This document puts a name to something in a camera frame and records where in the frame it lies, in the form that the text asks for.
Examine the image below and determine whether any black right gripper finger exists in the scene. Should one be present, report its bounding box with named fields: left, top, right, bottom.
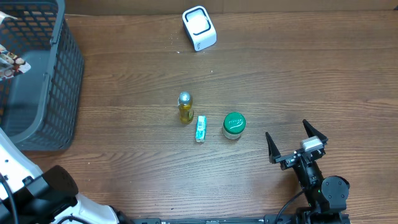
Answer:
left=266, top=132, right=281, bottom=164
left=302, top=119, right=328, bottom=144

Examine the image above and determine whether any green lid glass jar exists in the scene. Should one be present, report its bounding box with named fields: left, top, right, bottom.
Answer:
left=222, top=112, right=246, bottom=140

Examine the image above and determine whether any teal Kleenex tissue pack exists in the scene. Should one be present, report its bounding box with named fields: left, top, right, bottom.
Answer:
left=195, top=115, right=206, bottom=142

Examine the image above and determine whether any yellow oil bottle silver cap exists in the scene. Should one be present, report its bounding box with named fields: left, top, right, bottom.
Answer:
left=177, top=91, right=194, bottom=124

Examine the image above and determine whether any brown snack packet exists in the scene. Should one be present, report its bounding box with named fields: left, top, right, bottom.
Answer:
left=1, top=45, right=31, bottom=81

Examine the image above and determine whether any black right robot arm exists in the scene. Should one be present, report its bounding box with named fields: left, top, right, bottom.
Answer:
left=265, top=120, right=351, bottom=223

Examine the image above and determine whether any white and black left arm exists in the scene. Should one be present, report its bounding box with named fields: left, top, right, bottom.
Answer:
left=1, top=131, right=132, bottom=224

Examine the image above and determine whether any white barcode scanner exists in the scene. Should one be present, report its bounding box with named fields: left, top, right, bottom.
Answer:
left=182, top=6, right=217, bottom=52

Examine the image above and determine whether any dark grey plastic basket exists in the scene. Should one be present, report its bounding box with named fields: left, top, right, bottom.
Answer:
left=1, top=0, right=85, bottom=151

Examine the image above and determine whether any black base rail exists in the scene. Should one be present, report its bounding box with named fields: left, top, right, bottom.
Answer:
left=132, top=213, right=299, bottom=224

